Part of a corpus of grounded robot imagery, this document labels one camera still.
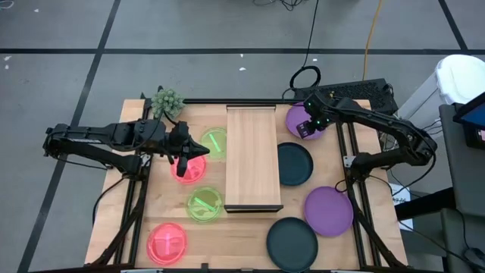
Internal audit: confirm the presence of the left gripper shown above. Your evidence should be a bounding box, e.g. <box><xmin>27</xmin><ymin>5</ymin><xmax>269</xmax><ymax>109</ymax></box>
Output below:
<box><xmin>166</xmin><ymin>121</ymin><xmax>211</xmax><ymax>178</ymax></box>

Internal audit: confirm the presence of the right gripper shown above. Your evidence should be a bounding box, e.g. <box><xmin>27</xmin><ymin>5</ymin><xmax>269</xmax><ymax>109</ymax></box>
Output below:
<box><xmin>296</xmin><ymin>90</ymin><xmax>334</xmax><ymax>140</ymax></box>

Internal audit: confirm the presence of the purple plate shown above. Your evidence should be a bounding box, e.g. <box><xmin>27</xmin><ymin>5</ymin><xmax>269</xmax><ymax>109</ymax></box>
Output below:
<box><xmin>303</xmin><ymin>185</ymin><xmax>355</xmax><ymax>238</ymax></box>
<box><xmin>284</xmin><ymin>102</ymin><xmax>327</xmax><ymax>141</ymax></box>

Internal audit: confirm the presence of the green transparent plate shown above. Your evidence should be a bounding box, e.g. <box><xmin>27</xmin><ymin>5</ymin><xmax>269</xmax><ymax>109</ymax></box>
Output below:
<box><xmin>186</xmin><ymin>186</ymin><xmax>224</xmax><ymax>224</ymax></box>
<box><xmin>199</xmin><ymin>127</ymin><xmax>228</xmax><ymax>160</ymax></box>

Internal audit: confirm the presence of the dark green plate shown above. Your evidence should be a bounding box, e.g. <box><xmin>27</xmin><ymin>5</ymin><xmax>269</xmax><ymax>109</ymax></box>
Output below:
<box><xmin>277</xmin><ymin>142</ymin><xmax>314</xmax><ymax>187</ymax></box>
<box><xmin>265</xmin><ymin>216</ymin><xmax>319</xmax><ymax>273</ymax></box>

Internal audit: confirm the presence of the green potted plant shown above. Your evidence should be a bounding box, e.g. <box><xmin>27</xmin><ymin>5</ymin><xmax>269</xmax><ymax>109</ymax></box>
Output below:
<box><xmin>150</xmin><ymin>87</ymin><xmax>186</xmax><ymax>119</ymax></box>

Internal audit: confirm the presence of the black computer box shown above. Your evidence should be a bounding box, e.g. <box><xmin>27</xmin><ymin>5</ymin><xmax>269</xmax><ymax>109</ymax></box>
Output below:
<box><xmin>293</xmin><ymin>78</ymin><xmax>399</xmax><ymax>115</ymax></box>

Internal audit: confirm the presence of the white paper sheet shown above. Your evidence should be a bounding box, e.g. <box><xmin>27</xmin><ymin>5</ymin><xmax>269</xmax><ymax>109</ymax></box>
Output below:
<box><xmin>388</xmin><ymin>183</ymin><xmax>413</xmax><ymax>232</ymax></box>

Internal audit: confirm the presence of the grey desk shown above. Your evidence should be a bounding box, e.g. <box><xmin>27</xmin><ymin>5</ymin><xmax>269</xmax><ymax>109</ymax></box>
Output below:
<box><xmin>439</xmin><ymin>104</ymin><xmax>485</xmax><ymax>273</ymax></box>

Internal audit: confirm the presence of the white lined bin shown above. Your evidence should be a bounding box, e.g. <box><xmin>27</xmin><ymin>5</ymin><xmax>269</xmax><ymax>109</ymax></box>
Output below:
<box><xmin>396</xmin><ymin>54</ymin><xmax>485</xmax><ymax>126</ymax></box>

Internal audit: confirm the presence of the black tablet screen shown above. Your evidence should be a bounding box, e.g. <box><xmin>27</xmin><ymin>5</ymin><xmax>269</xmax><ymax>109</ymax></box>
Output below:
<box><xmin>452</xmin><ymin>96</ymin><xmax>485</xmax><ymax>151</ymax></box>

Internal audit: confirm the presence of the black aluminium table frame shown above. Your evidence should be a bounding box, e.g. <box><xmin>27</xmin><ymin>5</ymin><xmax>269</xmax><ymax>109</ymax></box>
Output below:
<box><xmin>89</xmin><ymin>90</ymin><xmax>410</xmax><ymax>273</ymax></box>

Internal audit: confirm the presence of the wooden shelf black metal frame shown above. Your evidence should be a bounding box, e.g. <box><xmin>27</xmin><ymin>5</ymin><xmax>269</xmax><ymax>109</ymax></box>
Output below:
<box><xmin>223</xmin><ymin>104</ymin><xmax>284</xmax><ymax>213</ymax></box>

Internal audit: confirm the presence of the black cable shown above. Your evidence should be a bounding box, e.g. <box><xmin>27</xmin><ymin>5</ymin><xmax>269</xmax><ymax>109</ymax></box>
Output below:
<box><xmin>289</xmin><ymin>0</ymin><xmax>322</xmax><ymax>92</ymax></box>

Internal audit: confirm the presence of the yellow cable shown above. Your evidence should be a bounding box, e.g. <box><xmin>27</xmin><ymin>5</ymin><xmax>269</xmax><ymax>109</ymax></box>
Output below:
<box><xmin>361</xmin><ymin>0</ymin><xmax>384</xmax><ymax>82</ymax></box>

